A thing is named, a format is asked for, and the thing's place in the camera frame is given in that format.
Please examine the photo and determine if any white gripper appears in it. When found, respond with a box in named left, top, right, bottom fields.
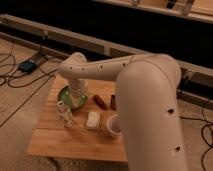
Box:
left=69, top=79, right=88, bottom=108

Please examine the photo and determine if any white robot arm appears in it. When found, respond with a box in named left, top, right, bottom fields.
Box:
left=59, top=52, right=189, bottom=171

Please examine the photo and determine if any green bowl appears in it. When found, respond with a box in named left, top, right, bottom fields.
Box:
left=58, top=86, right=88, bottom=109

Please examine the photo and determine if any red sausage toy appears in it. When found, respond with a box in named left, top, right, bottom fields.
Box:
left=93, top=95, right=107, bottom=110

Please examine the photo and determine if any white sponge block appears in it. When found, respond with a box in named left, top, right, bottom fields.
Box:
left=86, top=111, right=100, bottom=129

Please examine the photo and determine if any white paper cup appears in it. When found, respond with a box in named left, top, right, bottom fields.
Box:
left=106, top=115, right=121, bottom=139

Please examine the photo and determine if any wooden table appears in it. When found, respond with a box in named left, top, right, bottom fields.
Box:
left=27, top=76, right=127, bottom=162

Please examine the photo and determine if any black power adapter box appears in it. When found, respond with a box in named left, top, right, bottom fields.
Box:
left=18, top=61, right=36, bottom=73

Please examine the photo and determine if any black floor cable left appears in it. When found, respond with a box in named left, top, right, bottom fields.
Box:
left=0, top=39, right=63, bottom=128

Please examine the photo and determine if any black floor cable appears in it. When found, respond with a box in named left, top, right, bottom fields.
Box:
left=0, top=39, right=63, bottom=128
left=179, top=74, right=213, bottom=171

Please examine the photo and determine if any black floor cable right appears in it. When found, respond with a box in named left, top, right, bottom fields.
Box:
left=179, top=74, right=213, bottom=171

